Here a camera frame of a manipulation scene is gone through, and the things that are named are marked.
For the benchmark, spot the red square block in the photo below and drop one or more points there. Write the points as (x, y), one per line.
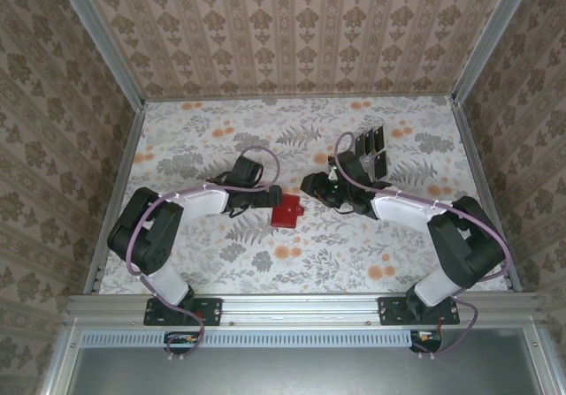
(287, 211)

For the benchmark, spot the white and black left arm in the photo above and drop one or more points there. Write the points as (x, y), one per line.
(203, 201)

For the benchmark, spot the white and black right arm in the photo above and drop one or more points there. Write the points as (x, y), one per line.
(407, 213)

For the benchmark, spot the black credit card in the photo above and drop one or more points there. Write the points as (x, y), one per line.
(369, 142)
(380, 139)
(358, 144)
(381, 166)

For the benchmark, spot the floral patterned table cover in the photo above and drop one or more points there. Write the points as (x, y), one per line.
(309, 262)

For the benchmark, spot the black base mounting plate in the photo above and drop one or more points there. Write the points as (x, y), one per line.
(389, 311)
(212, 311)

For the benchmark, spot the black electronics box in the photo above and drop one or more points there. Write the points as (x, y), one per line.
(179, 341)
(426, 343)

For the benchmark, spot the grey metal panel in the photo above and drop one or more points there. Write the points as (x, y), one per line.
(287, 373)

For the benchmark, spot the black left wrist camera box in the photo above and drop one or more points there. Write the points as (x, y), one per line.
(247, 169)

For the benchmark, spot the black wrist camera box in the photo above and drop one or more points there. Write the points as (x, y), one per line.
(351, 165)
(247, 169)

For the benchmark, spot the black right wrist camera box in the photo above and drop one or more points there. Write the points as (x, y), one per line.
(351, 165)

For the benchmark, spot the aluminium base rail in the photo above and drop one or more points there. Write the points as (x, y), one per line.
(300, 309)

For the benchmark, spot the aluminium side rail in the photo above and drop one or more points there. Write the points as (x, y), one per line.
(116, 174)
(486, 192)

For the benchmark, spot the aluminium frame post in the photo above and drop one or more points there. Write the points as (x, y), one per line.
(97, 37)
(495, 37)

